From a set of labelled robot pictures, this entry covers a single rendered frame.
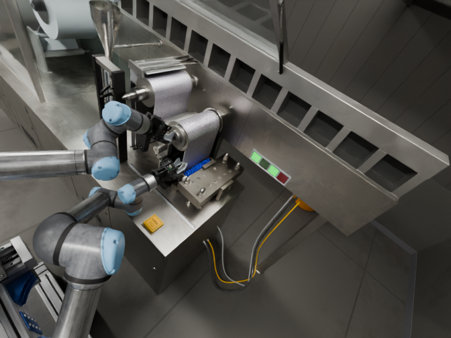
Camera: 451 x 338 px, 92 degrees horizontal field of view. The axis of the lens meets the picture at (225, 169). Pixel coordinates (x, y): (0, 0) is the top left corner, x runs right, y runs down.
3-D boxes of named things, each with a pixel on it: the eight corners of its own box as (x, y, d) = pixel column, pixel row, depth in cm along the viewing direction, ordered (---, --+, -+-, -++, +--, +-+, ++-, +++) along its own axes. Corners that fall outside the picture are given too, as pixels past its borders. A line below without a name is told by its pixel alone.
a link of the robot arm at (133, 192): (116, 197, 93) (115, 185, 87) (139, 185, 101) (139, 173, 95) (127, 209, 91) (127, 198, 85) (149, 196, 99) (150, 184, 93)
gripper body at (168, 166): (180, 166, 103) (159, 178, 95) (177, 178, 109) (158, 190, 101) (169, 156, 105) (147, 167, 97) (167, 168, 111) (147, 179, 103)
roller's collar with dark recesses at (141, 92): (129, 97, 103) (129, 84, 99) (141, 94, 107) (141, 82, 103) (138, 104, 102) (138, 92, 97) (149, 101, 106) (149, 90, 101)
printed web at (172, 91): (135, 148, 136) (135, 69, 101) (165, 135, 152) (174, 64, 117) (177, 188, 126) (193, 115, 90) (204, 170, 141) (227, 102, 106)
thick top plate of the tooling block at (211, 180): (176, 189, 117) (178, 182, 113) (223, 159, 144) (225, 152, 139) (198, 208, 113) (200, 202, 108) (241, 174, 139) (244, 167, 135)
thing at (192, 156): (179, 174, 118) (184, 149, 105) (208, 157, 133) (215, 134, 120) (180, 175, 117) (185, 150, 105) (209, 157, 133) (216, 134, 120)
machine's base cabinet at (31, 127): (3, 115, 232) (-43, 25, 173) (68, 101, 275) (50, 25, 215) (156, 300, 163) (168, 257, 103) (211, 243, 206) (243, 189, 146)
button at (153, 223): (142, 224, 106) (143, 221, 104) (154, 216, 111) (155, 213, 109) (152, 234, 104) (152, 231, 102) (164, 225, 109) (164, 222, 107)
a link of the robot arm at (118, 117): (94, 110, 69) (114, 93, 67) (121, 120, 80) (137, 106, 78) (105, 129, 67) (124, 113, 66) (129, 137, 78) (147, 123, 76)
